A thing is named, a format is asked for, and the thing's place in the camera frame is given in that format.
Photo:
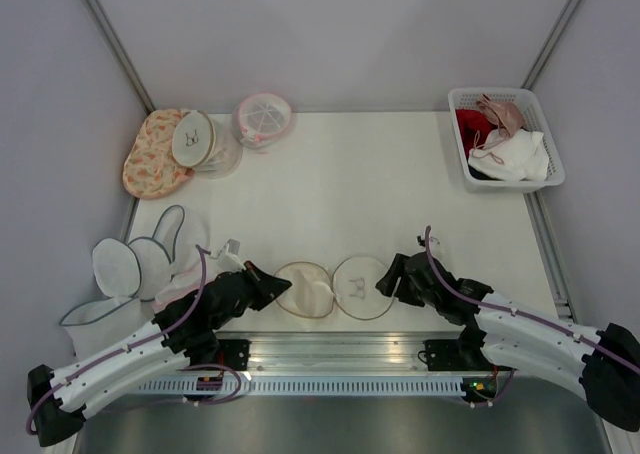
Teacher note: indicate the beige round mesh laundry bag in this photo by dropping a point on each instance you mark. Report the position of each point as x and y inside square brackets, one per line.
[316, 293]

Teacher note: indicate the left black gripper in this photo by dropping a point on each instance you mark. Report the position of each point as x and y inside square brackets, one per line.
[268, 287]

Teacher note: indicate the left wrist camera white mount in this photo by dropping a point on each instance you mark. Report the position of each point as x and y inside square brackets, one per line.
[227, 257]

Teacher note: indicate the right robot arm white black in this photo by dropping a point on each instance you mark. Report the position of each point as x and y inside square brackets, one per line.
[600, 366]

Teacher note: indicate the pink trimmed mesh laundry bag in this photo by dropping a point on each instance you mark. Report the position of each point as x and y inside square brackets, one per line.
[261, 119]

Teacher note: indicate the white bra in basket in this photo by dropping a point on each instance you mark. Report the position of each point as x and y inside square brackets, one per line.
[519, 157]

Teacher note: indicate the red garment in basket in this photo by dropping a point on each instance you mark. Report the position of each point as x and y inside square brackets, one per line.
[474, 128]

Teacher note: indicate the white slotted cable duct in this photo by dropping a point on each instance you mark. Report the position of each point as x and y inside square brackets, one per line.
[306, 386]

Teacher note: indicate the white plastic basket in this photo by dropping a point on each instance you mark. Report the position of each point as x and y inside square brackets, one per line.
[528, 104]

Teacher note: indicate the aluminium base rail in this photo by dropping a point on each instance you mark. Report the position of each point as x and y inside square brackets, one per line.
[330, 349]

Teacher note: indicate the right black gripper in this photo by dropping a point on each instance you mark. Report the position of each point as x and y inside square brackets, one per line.
[386, 283]

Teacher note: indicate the beige cylindrical mesh laundry bag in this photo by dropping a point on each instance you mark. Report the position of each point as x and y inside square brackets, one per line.
[205, 146]

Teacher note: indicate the floral peach laundry bag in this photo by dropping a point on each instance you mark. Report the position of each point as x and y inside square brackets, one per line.
[150, 170]

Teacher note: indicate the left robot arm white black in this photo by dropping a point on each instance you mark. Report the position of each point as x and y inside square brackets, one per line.
[62, 400]

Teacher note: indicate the white grey-trimmed mesh laundry bag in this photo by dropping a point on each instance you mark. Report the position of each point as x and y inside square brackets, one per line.
[136, 279]

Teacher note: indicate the pink lace bra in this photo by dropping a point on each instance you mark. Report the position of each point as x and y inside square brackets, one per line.
[507, 118]

